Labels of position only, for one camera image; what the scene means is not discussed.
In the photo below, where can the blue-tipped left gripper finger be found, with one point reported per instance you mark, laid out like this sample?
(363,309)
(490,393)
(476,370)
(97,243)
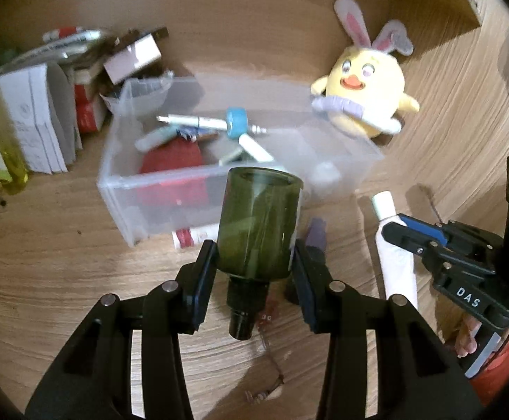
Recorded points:
(433,232)

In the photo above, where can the white cream tube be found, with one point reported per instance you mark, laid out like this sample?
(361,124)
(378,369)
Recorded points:
(397,264)

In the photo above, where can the dark purple small bottle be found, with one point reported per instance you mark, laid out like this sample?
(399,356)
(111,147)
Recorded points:
(316,241)

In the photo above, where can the dark green spray bottle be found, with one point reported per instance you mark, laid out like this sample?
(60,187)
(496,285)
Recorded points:
(256,235)

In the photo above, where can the blue cap white pen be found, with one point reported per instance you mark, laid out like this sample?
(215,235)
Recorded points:
(235,123)

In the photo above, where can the pale green tube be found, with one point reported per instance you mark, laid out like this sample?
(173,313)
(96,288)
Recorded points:
(254,149)

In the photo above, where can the floral square tin box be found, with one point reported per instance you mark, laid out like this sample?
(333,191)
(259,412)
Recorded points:
(236,154)

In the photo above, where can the person's right hand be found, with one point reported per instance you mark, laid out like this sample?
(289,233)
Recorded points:
(465,343)

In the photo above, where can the yellow chick bunny plush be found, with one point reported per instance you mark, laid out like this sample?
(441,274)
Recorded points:
(365,88)

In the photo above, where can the red white lip balm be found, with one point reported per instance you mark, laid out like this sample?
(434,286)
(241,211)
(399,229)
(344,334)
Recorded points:
(194,236)

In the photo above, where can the red box in bin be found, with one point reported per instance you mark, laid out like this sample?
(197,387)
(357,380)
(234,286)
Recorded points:
(175,186)

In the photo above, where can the light blue tube in bin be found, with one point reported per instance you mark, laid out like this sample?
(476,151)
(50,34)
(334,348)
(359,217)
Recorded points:
(156,138)

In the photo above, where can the clear plastic storage bin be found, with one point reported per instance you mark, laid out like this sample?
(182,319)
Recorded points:
(331,165)

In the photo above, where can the red book stack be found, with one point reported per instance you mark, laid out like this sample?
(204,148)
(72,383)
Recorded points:
(90,108)

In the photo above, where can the white ceramic bowl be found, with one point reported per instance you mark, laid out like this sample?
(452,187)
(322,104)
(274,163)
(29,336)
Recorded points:
(140,98)

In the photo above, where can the white paper boxes stack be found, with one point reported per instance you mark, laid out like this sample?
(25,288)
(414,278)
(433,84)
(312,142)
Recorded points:
(40,103)

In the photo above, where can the small white cardboard box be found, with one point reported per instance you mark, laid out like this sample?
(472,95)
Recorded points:
(136,54)

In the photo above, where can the stack of papers magazines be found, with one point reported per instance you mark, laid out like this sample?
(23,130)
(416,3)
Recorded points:
(61,51)

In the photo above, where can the red white marker pen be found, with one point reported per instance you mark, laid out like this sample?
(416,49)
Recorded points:
(60,33)

